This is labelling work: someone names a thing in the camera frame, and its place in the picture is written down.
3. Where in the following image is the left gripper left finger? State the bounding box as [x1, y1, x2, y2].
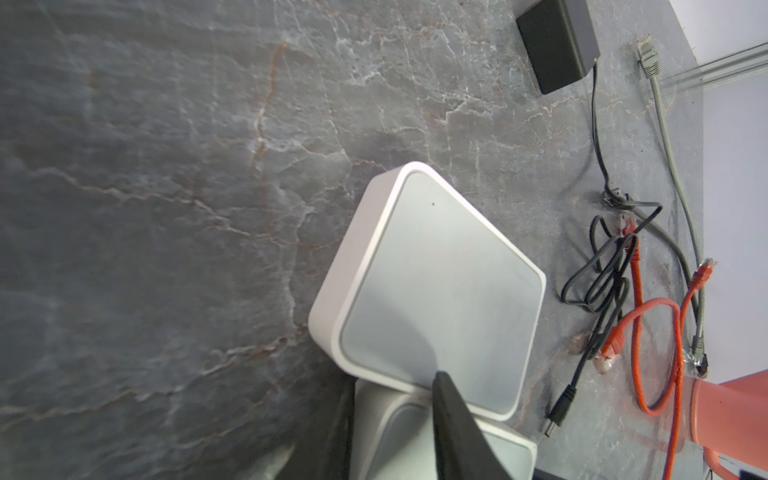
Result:
[290, 375, 356, 479]

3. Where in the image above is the red ethernet cable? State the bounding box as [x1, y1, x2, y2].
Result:
[592, 218, 718, 480]

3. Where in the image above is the grey ethernet cable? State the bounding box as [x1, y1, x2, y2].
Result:
[635, 34, 710, 379]

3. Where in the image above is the black power adapter with cable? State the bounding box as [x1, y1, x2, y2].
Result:
[544, 233, 638, 438]

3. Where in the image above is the pink watering can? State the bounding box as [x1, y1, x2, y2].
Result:
[691, 370, 767, 479]

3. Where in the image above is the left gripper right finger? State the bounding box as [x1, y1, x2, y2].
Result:
[432, 371, 511, 480]

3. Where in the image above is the upper white network switch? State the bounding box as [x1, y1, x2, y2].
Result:
[308, 162, 547, 421]

